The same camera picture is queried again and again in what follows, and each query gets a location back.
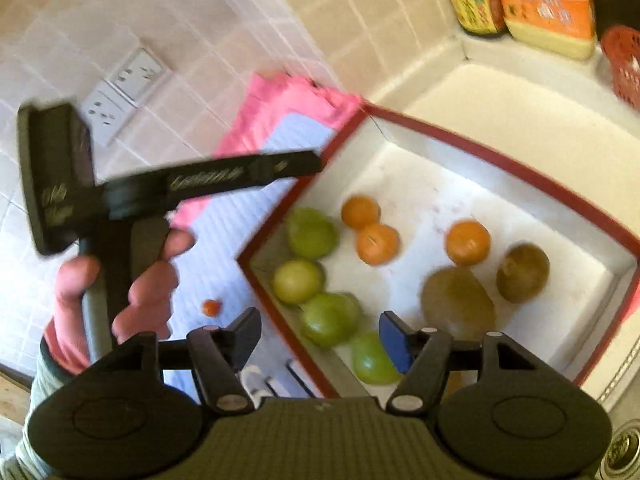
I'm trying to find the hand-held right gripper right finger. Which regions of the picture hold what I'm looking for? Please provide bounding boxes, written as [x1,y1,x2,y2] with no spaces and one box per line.
[378,311,531,417]

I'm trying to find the blue quilted mat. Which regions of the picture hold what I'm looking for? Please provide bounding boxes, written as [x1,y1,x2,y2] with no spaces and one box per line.
[165,112,346,401]

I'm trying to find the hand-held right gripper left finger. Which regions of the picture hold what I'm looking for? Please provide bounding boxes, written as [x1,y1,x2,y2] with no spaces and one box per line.
[90,306,263,416]

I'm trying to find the large brown kiwi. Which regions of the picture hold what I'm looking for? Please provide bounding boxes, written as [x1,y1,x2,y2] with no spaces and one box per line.
[420,266,497,341]

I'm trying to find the red box with white inside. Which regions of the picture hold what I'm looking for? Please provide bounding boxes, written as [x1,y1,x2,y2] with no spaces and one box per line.
[236,102,640,401]

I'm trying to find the metal sink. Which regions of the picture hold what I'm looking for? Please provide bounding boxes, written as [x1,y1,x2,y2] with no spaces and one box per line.
[575,330,640,480]

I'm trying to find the person's left hand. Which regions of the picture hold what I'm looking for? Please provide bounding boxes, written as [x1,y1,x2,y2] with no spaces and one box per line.
[44,229,197,376]

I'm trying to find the yellow cooking oil bottle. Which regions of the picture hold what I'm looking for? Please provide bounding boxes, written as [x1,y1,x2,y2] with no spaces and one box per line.
[489,0,598,61]

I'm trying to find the person's left forearm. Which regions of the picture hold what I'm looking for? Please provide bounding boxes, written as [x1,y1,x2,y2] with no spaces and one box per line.
[14,337,101,480]

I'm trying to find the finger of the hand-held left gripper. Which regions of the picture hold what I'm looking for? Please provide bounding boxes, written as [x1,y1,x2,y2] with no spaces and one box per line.
[170,150,323,201]

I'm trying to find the large orange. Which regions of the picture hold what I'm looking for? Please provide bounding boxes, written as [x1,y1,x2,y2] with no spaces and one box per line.
[445,220,492,267]

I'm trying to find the red plastic basket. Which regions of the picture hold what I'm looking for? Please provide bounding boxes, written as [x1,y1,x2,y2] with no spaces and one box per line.
[600,25,640,106]

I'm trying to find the green jujube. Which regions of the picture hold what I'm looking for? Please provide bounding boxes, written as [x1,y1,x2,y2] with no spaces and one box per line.
[286,207,340,261]
[350,331,403,387]
[272,259,326,306]
[300,292,362,348]

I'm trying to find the pink ruffled cloth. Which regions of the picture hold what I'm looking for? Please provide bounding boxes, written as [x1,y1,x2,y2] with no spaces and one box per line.
[167,72,368,231]

